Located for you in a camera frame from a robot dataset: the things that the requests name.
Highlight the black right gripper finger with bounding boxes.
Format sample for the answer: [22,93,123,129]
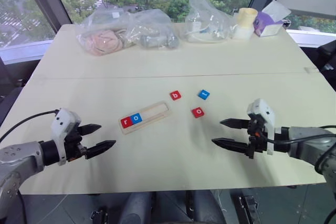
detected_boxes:
[219,118,252,130]
[211,137,249,156]

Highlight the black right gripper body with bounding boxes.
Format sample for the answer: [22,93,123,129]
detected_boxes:
[246,118,268,159]

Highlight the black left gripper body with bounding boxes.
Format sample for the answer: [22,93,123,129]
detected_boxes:
[62,126,88,162]

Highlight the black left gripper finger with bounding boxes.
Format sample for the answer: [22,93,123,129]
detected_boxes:
[84,140,117,159]
[78,123,102,136]

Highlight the red tile letter r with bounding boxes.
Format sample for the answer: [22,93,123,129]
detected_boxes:
[120,117,134,129]

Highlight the red tile letter o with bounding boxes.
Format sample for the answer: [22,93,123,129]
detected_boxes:
[191,106,205,119]

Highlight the blue tile letter t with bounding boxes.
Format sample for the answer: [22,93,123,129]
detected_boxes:
[197,89,211,101]

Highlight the blue tile letter o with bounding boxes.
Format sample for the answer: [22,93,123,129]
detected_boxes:
[129,113,144,125]

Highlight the wooden letter tray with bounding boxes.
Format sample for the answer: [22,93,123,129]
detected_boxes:
[118,100,174,135]

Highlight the dark rounded robot legs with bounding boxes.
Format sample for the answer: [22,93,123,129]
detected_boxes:
[119,190,226,224]

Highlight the white plastic cup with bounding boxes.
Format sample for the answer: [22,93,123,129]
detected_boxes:
[232,26,254,40]

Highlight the cream tape roll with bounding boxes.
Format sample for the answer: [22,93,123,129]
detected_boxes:
[237,7,258,28]

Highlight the purple tissue box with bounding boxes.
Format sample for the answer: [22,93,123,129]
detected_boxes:
[253,0,292,38]

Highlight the black chair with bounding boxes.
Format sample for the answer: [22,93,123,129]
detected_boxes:
[316,40,336,83]

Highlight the clear plastic bag with bottle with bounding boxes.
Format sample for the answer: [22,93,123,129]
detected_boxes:
[184,0,237,43]

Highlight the plastic bag with grey dumbbell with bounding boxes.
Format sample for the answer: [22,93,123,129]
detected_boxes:
[123,8,180,51]

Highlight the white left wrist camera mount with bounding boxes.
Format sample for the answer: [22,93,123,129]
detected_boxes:
[50,108,81,166]

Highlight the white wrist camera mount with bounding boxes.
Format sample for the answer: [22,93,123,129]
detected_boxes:
[246,98,282,156]
[50,108,81,166]

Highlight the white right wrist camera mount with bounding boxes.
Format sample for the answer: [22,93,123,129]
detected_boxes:
[246,98,282,156]

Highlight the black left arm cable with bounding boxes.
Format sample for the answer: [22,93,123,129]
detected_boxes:
[0,110,60,143]

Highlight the plastic bag with pink rope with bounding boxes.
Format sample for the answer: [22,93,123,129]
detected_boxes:
[75,7,129,57]

